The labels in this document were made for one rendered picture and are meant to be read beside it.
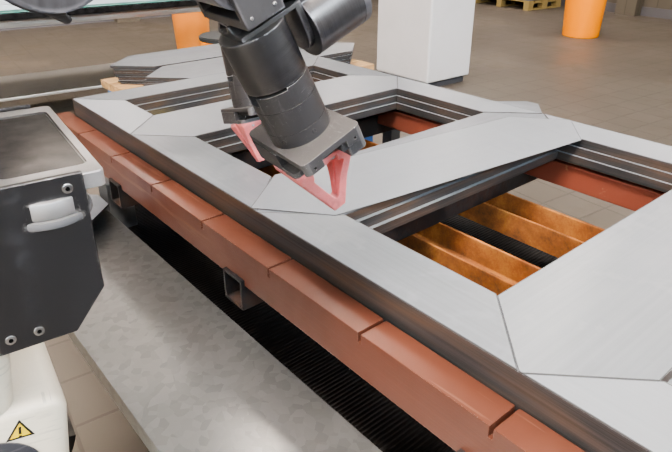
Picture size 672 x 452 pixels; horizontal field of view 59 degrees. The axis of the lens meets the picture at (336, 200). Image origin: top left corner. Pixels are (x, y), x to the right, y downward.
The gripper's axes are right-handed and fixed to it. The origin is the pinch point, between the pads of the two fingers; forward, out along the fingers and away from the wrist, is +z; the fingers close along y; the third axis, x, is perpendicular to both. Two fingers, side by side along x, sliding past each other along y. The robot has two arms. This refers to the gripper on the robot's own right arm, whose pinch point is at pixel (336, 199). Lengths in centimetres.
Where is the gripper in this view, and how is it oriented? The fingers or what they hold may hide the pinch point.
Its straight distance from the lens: 60.0
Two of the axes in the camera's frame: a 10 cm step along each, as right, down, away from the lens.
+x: -7.5, 6.0, -2.7
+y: -5.6, -3.6, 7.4
